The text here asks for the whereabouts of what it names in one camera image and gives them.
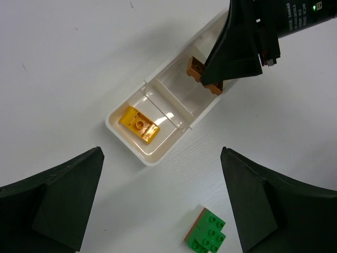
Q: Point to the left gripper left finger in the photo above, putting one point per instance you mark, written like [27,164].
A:
[49,211]

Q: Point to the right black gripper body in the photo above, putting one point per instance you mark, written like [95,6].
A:
[277,19]

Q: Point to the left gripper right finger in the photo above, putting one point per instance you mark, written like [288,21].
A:
[275,213]

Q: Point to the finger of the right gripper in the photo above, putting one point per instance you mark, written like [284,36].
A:
[234,54]

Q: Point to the green lego brick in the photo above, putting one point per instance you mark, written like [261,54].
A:
[211,237]

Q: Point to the yellow curved lego brick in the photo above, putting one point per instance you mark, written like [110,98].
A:
[139,124]

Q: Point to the white three-compartment tray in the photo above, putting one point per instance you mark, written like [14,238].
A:
[169,97]

